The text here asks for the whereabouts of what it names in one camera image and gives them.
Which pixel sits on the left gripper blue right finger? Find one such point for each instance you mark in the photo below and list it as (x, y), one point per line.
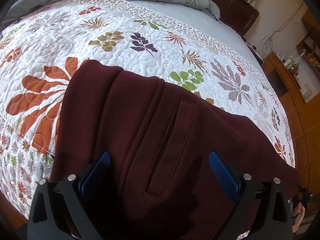
(228, 182)

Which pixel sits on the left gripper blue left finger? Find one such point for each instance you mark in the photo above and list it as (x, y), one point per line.
(95, 173)

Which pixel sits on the maroon pants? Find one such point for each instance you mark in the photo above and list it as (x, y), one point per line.
(159, 137)

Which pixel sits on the wooden wardrobe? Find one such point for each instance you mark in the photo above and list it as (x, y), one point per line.
(304, 126)

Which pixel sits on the wooden desk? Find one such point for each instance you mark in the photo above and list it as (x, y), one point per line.
(282, 81)

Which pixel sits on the dark wooden nightstand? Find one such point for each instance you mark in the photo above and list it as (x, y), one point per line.
(255, 53)

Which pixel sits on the floral quilted bedspread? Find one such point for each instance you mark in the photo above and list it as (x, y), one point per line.
(41, 51)

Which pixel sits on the dark wooden headboard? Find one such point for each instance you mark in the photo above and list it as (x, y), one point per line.
(238, 14)

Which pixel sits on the wooden wall shelf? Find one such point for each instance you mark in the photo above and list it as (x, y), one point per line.
(309, 45)

